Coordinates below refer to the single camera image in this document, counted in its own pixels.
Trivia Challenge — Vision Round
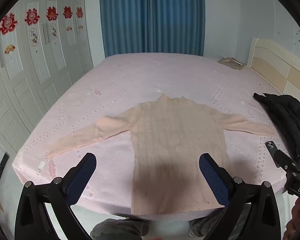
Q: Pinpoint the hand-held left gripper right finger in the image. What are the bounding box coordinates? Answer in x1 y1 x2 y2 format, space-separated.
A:
199 153 283 240

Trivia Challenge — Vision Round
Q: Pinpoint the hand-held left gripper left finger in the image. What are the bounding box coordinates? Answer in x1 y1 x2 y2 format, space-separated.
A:
15 152 97 240

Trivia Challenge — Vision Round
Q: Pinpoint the pink knitted sweater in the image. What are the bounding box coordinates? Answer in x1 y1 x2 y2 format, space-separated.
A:
45 93 277 215

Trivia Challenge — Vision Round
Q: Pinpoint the person's right hand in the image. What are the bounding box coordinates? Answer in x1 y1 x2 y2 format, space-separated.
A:
283 200 300 240

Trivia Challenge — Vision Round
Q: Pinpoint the black jacket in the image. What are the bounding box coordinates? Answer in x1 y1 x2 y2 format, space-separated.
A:
252 92 300 160

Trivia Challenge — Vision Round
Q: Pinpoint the person's left leg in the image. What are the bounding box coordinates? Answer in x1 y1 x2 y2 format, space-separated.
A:
90 218 150 240

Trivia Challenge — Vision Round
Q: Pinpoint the cream wooden headboard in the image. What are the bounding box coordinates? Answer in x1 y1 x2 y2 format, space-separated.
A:
247 38 300 98

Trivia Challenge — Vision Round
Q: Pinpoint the white wardrobe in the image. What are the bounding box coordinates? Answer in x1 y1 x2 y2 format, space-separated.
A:
0 0 94 153

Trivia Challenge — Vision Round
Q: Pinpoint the pink bed sheet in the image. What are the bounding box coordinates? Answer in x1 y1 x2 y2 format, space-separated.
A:
12 52 294 222

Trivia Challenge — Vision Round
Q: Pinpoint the stack of papers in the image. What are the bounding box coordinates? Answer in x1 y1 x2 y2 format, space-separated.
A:
217 57 246 71

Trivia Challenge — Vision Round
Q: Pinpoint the blue curtain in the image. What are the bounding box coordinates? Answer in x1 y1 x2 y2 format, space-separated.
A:
99 0 206 58

